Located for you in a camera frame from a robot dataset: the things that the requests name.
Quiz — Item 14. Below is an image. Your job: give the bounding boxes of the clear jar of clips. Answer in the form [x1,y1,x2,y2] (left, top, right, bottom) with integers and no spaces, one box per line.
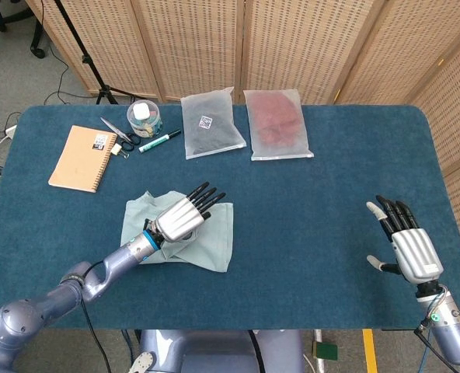
[126,99,164,138]

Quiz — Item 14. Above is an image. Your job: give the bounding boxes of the black office chair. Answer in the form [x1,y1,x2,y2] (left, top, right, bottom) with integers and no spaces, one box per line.
[0,0,47,60]

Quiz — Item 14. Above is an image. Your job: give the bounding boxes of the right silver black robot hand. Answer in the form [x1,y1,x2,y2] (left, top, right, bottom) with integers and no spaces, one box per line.
[365,194,444,284]

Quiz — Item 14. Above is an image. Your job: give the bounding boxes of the green block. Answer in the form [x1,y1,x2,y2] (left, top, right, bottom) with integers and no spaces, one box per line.
[312,341,339,361]

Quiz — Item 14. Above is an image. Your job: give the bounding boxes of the kraft spiral notebook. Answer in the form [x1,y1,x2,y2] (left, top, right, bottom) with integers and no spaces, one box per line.
[47,124,119,194]

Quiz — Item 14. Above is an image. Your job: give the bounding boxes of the black torso cable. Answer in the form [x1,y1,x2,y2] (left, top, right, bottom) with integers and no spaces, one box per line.
[247,329,266,373]

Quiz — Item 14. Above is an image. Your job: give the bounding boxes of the frosted bag with red garment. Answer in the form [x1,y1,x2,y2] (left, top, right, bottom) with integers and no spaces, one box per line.
[242,88,315,162]

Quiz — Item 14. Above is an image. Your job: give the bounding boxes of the wicker folding screen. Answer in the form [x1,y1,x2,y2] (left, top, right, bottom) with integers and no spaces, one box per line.
[26,0,460,373]

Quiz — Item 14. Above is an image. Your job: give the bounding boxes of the dark teal carpeted table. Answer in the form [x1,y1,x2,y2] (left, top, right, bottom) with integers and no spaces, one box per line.
[0,103,460,331]

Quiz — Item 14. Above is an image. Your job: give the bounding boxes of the white table leg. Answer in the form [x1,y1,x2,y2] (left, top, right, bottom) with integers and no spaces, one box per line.
[314,329,326,373]

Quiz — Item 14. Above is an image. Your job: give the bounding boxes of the green white marker pen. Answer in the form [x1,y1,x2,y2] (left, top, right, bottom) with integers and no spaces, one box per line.
[138,129,182,154]

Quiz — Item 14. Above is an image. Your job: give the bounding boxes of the black tripod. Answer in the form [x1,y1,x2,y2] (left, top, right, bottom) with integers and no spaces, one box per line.
[53,0,119,105]

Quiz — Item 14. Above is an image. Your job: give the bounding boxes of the black-handled scissors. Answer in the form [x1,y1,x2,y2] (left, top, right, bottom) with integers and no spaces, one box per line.
[99,117,141,152]

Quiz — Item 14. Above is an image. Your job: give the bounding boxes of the grey-blue robot torso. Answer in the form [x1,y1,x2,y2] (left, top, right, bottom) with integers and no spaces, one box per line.
[128,329,307,373]

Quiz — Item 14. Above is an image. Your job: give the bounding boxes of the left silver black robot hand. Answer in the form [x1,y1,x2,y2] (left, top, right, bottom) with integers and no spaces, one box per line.
[152,181,227,244]

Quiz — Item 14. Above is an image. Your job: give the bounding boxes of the frosted bag with dark garment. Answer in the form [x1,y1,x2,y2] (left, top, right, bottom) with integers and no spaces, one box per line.
[179,86,248,161]

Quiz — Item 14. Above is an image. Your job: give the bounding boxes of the light green t-shirt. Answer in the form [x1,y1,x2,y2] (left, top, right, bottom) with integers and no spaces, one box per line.
[120,190,234,274]

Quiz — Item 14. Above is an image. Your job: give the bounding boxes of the gold binder clip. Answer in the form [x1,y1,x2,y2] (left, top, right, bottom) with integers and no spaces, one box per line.
[110,142,131,159]

